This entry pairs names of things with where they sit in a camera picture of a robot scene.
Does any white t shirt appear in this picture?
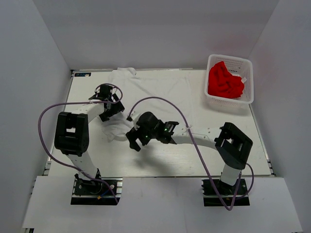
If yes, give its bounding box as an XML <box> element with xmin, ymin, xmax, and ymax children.
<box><xmin>101</xmin><ymin>68</ymin><xmax>194</xmax><ymax>142</ymax></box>

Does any red t shirt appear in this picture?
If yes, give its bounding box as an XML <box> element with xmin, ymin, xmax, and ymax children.
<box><xmin>207</xmin><ymin>61</ymin><xmax>244</xmax><ymax>99</ymax></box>

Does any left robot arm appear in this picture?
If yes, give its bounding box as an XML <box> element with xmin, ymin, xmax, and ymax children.
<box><xmin>54</xmin><ymin>83</ymin><xmax>125</xmax><ymax>194</ymax></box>

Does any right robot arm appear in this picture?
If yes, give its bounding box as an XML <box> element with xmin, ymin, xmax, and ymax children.
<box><xmin>126</xmin><ymin>112</ymin><xmax>253</xmax><ymax>194</ymax></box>

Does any blue table label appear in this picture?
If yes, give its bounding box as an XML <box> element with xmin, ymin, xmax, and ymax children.
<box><xmin>74</xmin><ymin>72</ymin><xmax>91</xmax><ymax>77</ymax></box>

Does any white plastic basket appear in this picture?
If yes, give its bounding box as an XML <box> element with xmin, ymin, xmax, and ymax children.
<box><xmin>204</xmin><ymin>54</ymin><xmax>254</xmax><ymax>107</ymax></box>

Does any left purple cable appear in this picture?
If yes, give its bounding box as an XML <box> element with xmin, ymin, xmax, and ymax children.
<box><xmin>38</xmin><ymin>83</ymin><xmax>123</xmax><ymax>203</ymax></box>

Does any purple cable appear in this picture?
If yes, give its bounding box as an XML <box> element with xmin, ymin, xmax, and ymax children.
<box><xmin>38</xmin><ymin>83</ymin><xmax>123</xmax><ymax>203</ymax></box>
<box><xmin>126</xmin><ymin>96</ymin><xmax>255</xmax><ymax>211</ymax></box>

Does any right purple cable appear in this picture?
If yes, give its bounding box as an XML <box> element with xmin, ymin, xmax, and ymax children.
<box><xmin>126</xmin><ymin>96</ymin><xmax>255</xmax><ymax>211</ymax></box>

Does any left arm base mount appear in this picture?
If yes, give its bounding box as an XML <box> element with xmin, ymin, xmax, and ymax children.
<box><xmin>70</xmin><ymin>174</ymin><xmax>122</xmax><ymax>206</ymax></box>

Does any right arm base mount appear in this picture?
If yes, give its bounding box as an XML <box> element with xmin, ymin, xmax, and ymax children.
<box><xmin>201</xmin><ymin>179</ymin><xmax>250</xmax><ymax>207</ymax></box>

